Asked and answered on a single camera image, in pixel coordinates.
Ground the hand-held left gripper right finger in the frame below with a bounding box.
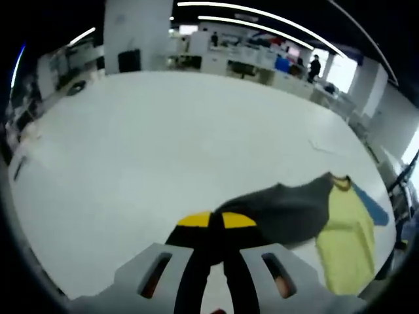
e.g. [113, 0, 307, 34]
[214, 211, 367, 314]

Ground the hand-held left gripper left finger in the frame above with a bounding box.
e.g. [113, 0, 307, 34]
[69, 211, 214, 314]

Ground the yellow blue grey garment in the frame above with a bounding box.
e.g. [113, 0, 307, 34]
[214, 171, 390, 295]

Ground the white cabinet row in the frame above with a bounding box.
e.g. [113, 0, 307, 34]
[199, 48, 315, 99]

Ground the black office chair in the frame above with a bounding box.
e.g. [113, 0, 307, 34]
[230, 61, 258, 78]

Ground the blue crate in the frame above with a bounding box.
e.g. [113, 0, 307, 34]
[274, 57, 291, 73]

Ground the black round floor device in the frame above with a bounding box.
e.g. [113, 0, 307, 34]
[67, 80, 88, 97]

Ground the black boxy case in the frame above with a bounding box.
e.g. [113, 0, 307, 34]
[117, 48, 141, 73]

